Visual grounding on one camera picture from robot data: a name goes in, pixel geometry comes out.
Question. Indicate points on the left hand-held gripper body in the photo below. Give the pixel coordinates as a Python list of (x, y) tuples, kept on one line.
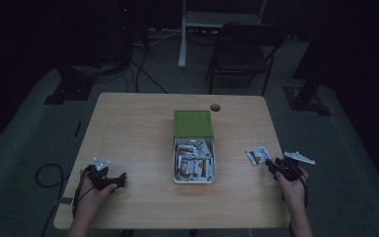
[(100, 179)]

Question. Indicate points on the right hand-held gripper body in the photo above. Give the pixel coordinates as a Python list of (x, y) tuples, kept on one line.
[(289, 169)]

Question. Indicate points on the white printed packet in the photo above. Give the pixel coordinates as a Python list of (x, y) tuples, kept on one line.
[(257, 155)]

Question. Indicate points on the pile of small sachets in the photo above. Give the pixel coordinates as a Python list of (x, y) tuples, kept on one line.
[(192, 161)]

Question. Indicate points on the green lidded battery box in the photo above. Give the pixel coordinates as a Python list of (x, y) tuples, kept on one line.
[(194, 180)]

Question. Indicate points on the person's left hand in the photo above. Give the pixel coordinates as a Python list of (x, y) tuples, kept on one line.
[(90, 197)]

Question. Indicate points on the person's right hand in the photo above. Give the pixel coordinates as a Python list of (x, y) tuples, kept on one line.
[(294, 191)]

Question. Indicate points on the small black strip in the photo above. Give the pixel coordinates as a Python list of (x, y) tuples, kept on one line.
[(78, 129)]

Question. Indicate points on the black stand with base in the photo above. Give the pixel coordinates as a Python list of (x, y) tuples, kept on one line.
[(70, 89), (306, 98)]

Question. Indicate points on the dark round table grommet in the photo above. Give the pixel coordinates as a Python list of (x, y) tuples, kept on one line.
[(215, 107)]

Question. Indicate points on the black folding chair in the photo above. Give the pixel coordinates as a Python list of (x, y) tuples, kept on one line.
[(240, 56)]

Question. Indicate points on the white metal desk frame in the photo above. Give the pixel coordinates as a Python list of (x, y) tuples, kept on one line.
[(182, 39)]

